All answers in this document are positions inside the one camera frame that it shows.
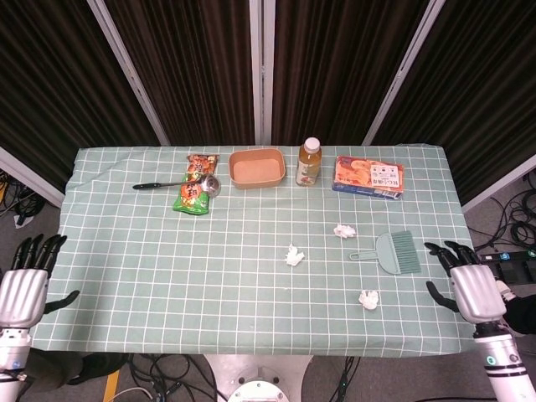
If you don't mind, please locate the black floor cable bundle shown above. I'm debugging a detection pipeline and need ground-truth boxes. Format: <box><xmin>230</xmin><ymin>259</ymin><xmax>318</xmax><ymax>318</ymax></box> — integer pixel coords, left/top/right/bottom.
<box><xmin>464</xmin><ymin>169</ymin><xmax>536</xmax><ymax>255</ymax></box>
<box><xmin>0</xmin><ymin>169</ymin><xmax>48</xmax><ymax>225</ymax></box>
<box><xmin>125</xmin><ymin>353</ymin><xmax>221</xmax><ymax>402</ymax></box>

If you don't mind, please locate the white partition frame post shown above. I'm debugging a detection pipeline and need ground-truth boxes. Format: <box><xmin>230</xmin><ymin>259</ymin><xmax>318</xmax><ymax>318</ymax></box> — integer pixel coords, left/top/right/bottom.
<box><xmin>86</xmin><ymin>0</ymin><xmax>171</xmax><ymax>147</ymax></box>
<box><xmin>249</xmin><ymin>0</ymin><xmax>276</xmax><ymax>147</ymax></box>
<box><xmin>362</xmin><ymin>0</ymin><xmax>446</xmax><ymax>147</ymax></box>

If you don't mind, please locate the tea bottle white cap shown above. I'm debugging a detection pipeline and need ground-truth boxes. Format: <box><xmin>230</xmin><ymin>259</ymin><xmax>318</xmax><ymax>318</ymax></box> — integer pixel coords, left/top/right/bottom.
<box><xmin>295</xmin><ymin>137</ymin><xmax>323</xmax><ymax>188</ymax></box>

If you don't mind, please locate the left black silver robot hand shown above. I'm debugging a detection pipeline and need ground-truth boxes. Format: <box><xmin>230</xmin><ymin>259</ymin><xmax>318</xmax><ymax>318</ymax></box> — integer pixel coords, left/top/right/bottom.
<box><xmin>0</xmin><ymin>233</ymin><xmax>80</xmax><ymax>330</ymax></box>

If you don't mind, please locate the metal ladle black handle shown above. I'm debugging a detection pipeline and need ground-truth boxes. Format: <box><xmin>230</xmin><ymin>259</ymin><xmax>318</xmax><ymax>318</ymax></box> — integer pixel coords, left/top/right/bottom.
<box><xmin>132</xmin><ymin>174</ymin><xmax>222</xmax><ymax>198</ymax></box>

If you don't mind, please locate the orange snack bag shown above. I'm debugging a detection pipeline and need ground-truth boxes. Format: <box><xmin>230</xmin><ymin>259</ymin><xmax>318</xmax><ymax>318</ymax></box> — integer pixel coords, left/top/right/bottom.
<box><xmin>186</xmin><ymin>153</ymin><xmax>220</xmax><ymax>185</ymax></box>

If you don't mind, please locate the black shoe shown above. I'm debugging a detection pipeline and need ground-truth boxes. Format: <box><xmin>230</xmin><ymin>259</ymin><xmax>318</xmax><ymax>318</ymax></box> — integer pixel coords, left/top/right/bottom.
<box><xmin>66</xmin><ymin>353</ymin><xmax>126</xmax><ymax>386</ymax></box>

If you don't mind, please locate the orange blue snack package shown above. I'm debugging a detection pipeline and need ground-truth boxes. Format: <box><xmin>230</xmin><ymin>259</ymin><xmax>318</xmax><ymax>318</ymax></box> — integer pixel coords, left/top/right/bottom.
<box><xmin>332</xmin><ymin>155</ymin><xmax>405</xmax><ymax>201</ymax></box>

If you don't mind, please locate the brown paper food box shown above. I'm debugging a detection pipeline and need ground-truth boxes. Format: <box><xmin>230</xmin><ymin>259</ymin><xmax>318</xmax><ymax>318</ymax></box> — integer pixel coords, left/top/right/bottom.
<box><xmin>228</xmin><ymin>147</ymin><xmax>287</xmax><ymax>190</ymax></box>

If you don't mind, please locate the olive trouser leg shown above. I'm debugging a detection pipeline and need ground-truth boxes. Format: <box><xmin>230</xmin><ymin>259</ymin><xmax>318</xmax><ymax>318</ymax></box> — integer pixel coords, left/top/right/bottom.
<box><xmin>23</xmin><ymin>348</ymin><xmax>85</xmax><ymax>394</ymax></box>

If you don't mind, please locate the white partition base rail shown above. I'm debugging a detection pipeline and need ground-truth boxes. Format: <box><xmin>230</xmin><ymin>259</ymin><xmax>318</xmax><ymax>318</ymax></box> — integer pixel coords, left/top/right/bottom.
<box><xmin>460</xmin><ymin>153</ymin><xmax>536</xmax><ymax>213</ymax></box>
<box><xmin>0</xmin><ymin>146</ymin><xmax>66</xmax><ymax>209</ymax></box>

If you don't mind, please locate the white floor cable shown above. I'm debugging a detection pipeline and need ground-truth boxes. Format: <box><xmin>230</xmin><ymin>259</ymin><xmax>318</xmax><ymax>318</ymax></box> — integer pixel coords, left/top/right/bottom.
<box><xmin>113</xmin><ymin>387</ymin><xmax>155</xmax><ymax>402</ymax></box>

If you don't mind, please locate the small green hand broom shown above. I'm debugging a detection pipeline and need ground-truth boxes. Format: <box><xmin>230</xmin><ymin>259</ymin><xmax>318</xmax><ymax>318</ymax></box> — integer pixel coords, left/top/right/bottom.
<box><xmin>349</xmin><ymin>229</ymin><xmax>421</xmax><ymax>276</ymax></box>

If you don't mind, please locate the green snack bag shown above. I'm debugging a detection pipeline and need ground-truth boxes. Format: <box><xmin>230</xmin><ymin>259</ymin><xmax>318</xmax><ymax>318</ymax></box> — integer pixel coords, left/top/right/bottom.
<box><xmin>173</xmin><ymin>173</ymin><xmax>210</xmax><ymax>216</ymax></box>

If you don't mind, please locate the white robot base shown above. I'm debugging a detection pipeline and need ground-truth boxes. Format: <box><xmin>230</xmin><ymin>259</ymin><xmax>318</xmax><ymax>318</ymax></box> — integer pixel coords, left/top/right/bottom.
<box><xmin>204</xmin><ymin>354</ymin><xmax>313</xmax><ymax>402</ymax></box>

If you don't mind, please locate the green white checked tablecloth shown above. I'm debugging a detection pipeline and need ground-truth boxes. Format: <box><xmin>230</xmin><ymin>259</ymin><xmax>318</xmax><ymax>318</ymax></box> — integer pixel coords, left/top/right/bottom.
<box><xmin>31</xmin><ymin>144</ymin><xmax>499</xmax><ymax>359</ymax></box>

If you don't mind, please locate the black trouser leg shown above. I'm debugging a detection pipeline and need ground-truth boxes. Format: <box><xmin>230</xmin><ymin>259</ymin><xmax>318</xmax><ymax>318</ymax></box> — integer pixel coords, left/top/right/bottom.
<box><xmin>500</xmin><ymin>292</ymin><xmax>536</xmax><ymax>336</ymax></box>

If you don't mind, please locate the black power strip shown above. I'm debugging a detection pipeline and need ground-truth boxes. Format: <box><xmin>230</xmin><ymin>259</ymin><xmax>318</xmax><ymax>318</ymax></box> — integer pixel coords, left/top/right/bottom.
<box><xmin>477</xmin><ymin>250</ymin><xmax>536</xmax><ymax>264</ymax></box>

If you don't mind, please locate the dark corrugated partition panel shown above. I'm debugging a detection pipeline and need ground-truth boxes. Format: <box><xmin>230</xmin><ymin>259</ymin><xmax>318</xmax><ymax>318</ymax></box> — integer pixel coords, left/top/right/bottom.
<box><xmin>0</xmin><ymin>0</ymin><xmax>162</xmax><ymax>193</ymax></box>
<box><xmin>372</xmin><ymin>0</ymin><xmax>536</xmax><ymax>206</ymax></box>
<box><xmin>271</xmin><ymin>0</ymin><xmax>431</xmax><ymax>147</ymax></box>
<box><xmin>102</xmin><ymin>0</ymin><xmax>256</xmax><ymax>147</ymax></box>

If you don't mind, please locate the white black sneaker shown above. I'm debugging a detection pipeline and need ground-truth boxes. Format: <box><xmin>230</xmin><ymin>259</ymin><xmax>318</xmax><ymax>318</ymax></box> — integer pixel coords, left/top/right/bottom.
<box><xmin>495</xmin><ymin>279</ymin><xmax>520</xmax><ymax>303</ymax></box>

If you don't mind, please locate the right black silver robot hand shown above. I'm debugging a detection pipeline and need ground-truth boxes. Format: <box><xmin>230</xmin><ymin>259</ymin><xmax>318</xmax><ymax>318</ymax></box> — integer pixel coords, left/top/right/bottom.
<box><xmin>424</xmin><ymin>240</ymin><xmax>508</xmax><ymax>324</ymax></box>

